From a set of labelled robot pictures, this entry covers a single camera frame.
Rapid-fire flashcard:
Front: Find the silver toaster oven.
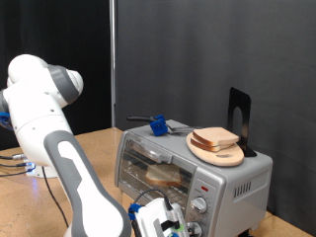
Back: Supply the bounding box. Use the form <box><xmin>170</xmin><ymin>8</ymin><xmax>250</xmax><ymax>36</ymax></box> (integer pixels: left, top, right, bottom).
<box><xmin>115</xmin><ymin>119</ymin><xmax>275</xmax><ymax>237</ymax></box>

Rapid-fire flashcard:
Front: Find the black metal bookend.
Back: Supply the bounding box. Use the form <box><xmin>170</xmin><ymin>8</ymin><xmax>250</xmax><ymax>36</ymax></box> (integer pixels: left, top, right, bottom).
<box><xmin>227</xmin><ymin>87</ymin><xmax>258</xmax><ymax>158</ymax></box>

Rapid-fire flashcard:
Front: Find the white bread slice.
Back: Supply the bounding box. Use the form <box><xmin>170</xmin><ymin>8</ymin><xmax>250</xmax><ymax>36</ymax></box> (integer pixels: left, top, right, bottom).
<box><xmin>144</xmin><ymin>163</ymin><xmax>183</xmax><ymax>188</ymax></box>
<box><xmin>190</xmin><ymin>137</ymin><xmax>232</xmax><ymax>153</ymax></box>
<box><xmin>192</xmin><ymin>126</ymin><xmax>241</xmax><ymax>148</ymax></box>

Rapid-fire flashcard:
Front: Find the metal spatula with blue block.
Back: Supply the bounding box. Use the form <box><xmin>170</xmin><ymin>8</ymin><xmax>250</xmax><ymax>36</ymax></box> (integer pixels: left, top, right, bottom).
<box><xmin>126</xmin><ymin>114</ymin><xmax>202</xmax><ymax>137</ymax></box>

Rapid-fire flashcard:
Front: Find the silver oven knob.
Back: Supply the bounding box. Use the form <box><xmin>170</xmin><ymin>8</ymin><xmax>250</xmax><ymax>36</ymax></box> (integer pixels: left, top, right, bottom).
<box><xmin>188</xmin><ymin>221</ymin><xmax>204</xmax><ymax>237</ymax></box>
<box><xmin>190</xmin><ymin>196</ymin><xmax>208</xmax><ymax>215</ymax></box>

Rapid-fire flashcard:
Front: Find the round wooden board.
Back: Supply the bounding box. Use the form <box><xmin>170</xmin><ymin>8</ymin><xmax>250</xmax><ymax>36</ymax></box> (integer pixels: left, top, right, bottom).
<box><xmin>186</xmin><ymin>131</ymin><xmax>245</xmax><ymax>168</ymax></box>

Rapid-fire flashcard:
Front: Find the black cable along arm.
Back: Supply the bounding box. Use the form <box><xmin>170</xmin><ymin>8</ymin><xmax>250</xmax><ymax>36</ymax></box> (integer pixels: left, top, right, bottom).
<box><xmin>0</xmin><ymin>162</ymin><xmax>174</xmax><ymax>237</ymax></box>

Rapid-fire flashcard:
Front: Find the black base cable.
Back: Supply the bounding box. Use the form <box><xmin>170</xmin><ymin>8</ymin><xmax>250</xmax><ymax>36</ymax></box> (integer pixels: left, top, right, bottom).
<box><xmin>0</xmin><ymin>161</ymin><xmax>31</xmax><ymax>169</ymax></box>
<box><xmin>0</xmin><ymin>151</ymin><xmax>28</xmax><ymax>162</ymax></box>

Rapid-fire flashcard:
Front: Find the metal stand pole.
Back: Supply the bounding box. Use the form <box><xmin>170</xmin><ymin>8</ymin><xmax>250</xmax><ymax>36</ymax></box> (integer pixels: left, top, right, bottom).
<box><xmin>109</xmin><ymin>0</ymin><xmax>118</xmax><ymax>128</ymax></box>

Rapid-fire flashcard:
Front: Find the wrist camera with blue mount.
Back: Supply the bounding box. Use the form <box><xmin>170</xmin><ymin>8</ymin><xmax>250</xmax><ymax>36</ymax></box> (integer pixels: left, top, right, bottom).
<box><xmin>160</xmin><ymin>219</ymin><xmax>182</xmax><ymax>237</ymax></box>

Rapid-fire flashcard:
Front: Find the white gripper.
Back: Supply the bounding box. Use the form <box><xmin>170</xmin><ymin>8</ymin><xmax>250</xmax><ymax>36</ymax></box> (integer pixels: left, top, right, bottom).
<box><xmin>132</xmin><ymin>197</ymin><xmax>197</xmax><ymax>237</ymax></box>

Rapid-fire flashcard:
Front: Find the glass oven door with handle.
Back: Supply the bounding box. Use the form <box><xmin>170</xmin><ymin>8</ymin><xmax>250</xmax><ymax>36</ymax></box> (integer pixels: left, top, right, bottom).
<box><xmin>117</xmin><ymin>132</ymin><xmax>198</xmax><ymax>228</ymax></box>

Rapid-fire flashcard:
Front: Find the wire oven rack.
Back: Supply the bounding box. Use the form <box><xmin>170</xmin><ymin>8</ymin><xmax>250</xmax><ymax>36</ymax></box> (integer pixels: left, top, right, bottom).
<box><xmin>121</xmin><ymin>160</ymin><xmax>194</xmax><ymax>211</ymax></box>

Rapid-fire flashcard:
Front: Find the blue cable clip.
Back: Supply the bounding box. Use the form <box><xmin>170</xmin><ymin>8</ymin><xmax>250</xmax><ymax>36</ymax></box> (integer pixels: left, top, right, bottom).
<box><xmin>127</xmin><ymin>202</ymin><xmax>143</xmax><ymax>221</ymax></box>
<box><xmin>0</xmin><ymin>112</ymin><xmax>14</xmax><ymax>132</ymax></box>

